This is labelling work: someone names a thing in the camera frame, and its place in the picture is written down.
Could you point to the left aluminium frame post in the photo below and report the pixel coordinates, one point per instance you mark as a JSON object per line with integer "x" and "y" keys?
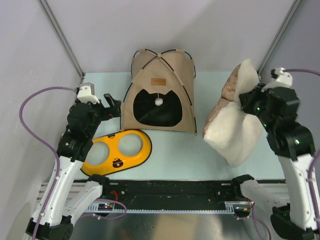
{"x": 49, "y": 14}

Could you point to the beige fabric pet tent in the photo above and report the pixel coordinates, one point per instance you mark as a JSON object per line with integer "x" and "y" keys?
{"x": 160, "y": 100}

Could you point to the black tent pole back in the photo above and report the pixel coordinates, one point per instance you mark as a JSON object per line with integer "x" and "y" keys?
{"x": 175, "y": 60}

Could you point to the black tent pole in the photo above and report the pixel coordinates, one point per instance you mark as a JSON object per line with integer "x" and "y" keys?
{"x": 175, "y": 60}
{"x": 175, "y": 72}

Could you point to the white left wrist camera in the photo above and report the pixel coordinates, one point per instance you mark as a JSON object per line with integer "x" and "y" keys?
{"x": 86, "y": 94}

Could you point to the black tent pole front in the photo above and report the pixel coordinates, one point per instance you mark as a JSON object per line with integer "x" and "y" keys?
{"x": 175, "y": 72}

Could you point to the white pompom toy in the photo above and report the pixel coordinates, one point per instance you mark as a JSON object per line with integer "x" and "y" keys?
{"x": 158, "y": 101}

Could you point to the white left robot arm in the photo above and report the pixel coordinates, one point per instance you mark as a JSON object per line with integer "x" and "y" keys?
{"x": 55, "y": 218}

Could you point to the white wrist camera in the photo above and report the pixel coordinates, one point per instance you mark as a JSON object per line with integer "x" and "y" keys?
{"x": 281, "y": 78}
{"x": 86, "y": 94}

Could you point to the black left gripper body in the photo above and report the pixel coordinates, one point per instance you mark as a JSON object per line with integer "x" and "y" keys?
{"x": 107, "y": 113}

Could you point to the small circuit board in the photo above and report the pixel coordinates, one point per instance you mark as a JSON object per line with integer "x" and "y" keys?
{"x": 106, "y": 206}

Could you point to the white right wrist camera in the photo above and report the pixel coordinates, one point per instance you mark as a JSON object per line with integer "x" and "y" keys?
{"x": 281, "y": 78}

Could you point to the yellow double bowl holder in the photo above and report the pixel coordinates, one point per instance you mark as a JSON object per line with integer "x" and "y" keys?
{"x": 116, "y": 160}

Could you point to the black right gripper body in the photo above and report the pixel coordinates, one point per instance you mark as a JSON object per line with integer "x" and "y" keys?
{"x": 255, "y": 104}

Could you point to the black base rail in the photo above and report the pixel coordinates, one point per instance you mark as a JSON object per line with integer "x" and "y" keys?
{"x": 174, "y": 195}

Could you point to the right aluminium frame post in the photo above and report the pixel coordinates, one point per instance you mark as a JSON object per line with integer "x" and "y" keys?
{"x": 288, "y": 19}

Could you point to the cream fluffy cushion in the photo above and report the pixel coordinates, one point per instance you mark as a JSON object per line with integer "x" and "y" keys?
{"x": 228, "y": 130}

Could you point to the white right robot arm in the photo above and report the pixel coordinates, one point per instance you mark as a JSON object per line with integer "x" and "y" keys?
{"x": 293, "y": 144}

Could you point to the aluminium frame post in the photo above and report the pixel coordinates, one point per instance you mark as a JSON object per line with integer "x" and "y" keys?
{"x": 49, "y": 14}
{"x": 288, "y": 19}

